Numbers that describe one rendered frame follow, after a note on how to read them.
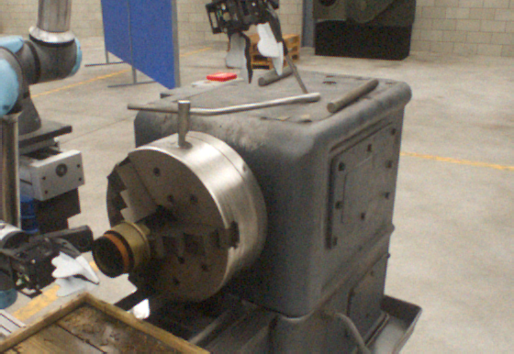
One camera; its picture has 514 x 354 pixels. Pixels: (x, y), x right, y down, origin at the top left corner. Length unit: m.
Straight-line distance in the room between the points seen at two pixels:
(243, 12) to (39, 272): 0.55
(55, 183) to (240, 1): 0.67
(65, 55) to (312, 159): 0.75
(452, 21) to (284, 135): 9.87
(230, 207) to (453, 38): 10.03
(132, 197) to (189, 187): 0.11
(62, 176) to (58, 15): 0.40
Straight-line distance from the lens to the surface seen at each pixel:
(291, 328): 1.17
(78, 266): 0.90
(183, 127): 0.97
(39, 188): 1.35
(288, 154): 1.00
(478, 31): 10.80
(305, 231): 1.06
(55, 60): 1.47
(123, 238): 0.94
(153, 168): 1.00
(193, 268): 1.02
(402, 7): 9.67
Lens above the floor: 1.54
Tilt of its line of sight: 22 degrees down
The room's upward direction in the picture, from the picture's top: 2 degrees counter-clockwise
